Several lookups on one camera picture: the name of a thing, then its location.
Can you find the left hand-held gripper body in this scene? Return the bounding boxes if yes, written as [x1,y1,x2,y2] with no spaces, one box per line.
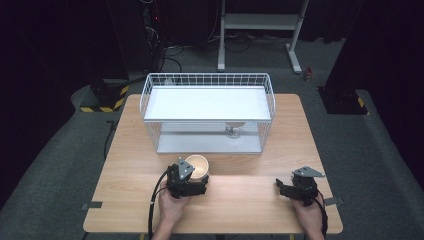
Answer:
[165,158,208,200]

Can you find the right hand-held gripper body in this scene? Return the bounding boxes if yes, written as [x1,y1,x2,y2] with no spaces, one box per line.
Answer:
[290,166,326,207]

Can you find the clear glass cup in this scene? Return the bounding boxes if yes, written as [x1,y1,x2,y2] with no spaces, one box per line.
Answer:
[224,122,246,139]

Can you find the white wire rack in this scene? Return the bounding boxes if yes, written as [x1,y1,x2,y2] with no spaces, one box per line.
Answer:
[139,72,276,155]

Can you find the person's left hand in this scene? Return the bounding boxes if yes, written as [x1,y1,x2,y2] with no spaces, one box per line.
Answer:
[158,189,193,228]

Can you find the person's right hand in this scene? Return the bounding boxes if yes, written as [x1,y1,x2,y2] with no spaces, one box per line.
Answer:
[292,194,325,232]

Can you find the grey tape strip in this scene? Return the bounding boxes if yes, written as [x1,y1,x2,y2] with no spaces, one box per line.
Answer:
[81,201,104,211]
[323,196,345,207]

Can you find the black yellow striped base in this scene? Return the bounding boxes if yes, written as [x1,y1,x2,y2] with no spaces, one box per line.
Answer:
[79,81,131,114]
[317,85,370,116]

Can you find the black equipment cabinet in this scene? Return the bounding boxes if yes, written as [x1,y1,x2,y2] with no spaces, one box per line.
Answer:
[108,0,169,74]

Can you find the white metal stand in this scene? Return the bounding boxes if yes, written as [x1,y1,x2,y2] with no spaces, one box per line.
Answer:
[217,0,310,75]

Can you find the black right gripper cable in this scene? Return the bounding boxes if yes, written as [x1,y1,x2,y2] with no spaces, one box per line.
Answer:
[314,189,330,238]

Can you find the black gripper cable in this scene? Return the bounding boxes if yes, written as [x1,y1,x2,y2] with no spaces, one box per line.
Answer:
[147,167,172,240]
[314,189,330,238]

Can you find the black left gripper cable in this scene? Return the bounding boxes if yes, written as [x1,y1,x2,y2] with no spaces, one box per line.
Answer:
[147,167,172,240]

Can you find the black floor cable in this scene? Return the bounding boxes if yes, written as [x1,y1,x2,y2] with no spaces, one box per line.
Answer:
[103,119,120,162]

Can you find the black cable bundle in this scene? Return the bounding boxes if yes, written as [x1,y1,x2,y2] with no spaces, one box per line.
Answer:
[161,44,185,74]

